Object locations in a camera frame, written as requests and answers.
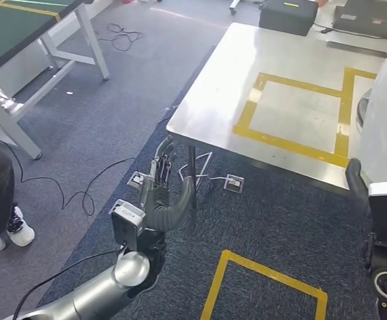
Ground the silver wheel cover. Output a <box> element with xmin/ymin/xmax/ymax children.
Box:
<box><xmin>356</xmin><ymin>88</ymin><xmax>373</xmax><ymax>133</ymax></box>

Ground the grey laptop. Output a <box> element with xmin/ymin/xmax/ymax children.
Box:
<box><xmin>332</xmin><ymin>0</ymin><xmax>387</xmax><ymax>41</ymax></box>

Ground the yellow workbench tape outline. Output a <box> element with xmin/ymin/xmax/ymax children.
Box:
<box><xmin>232</xmin><ymin>67</ymin><xmax>378</xmax><ymax>169</ymax></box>

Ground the steel workbench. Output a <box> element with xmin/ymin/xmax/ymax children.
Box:
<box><xmin>166</xmin><ymin>22</ymin><xmax>387</xmax><ymax>209</ymax></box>

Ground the coiled black floor cable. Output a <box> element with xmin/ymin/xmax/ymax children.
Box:
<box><xmin>95</xmin><ymin>23</ymin><xmax>144</xmax><ymax>51</ymax></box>

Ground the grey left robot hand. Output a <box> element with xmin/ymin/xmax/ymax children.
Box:
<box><xmin>139</xmin><ymin>135</ymin><xmax>194</xmax><ymax>233</ymax></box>

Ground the white cable bundle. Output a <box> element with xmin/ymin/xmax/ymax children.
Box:
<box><xmin>179</xmin><ymin>151</ymin><xmax>227</xmax><ymax>191</ymax></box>

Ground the black fabric case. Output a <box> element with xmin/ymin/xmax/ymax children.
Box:
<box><xmin>259</xmin><ymin>0</ymin><xmax>320</xmax><ymax>37</ymax></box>

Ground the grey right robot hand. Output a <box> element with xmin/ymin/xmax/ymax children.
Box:
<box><xmin>345</xmin><ymin>158</ymin><xmax>370</xmax><ymax>213</ymax></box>

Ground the yellow floor tape outline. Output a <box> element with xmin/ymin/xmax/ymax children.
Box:
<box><xmin>199</xmin><ymin>249</ymin><xmax>329</xmax><ymax>320</ymax></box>

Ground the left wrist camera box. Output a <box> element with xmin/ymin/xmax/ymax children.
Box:
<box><xmin>109</xmin><ymin>199</ymin><xmax>147</xmax><ymax>252</ymax></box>

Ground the metal floor outlet box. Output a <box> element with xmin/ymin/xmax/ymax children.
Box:
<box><xmin>223</xmin><ymin>173</ymin><xmax>246</xmax><ymax>194</ymax></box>
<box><xmin>126</xmin><ymin>171</ymin><xmax>147</xmax><ymax>191</ymax></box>

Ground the green top white table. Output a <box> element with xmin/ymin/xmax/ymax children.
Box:
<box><xmin>0</xmin><ymin>0</ymin><xmax>111</xmax><ymax>161</ymax></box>

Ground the long black floor cable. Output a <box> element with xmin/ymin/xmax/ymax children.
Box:
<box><xmin>0</xmin><ymin>132</ymin><xmax>138</xmax><ymax>217</ymax></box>

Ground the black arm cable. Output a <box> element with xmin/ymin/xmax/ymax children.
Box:
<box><xmin>12</xmin><ymin>248</ymin><xmax>124</xmax><ymax>320</ymax></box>

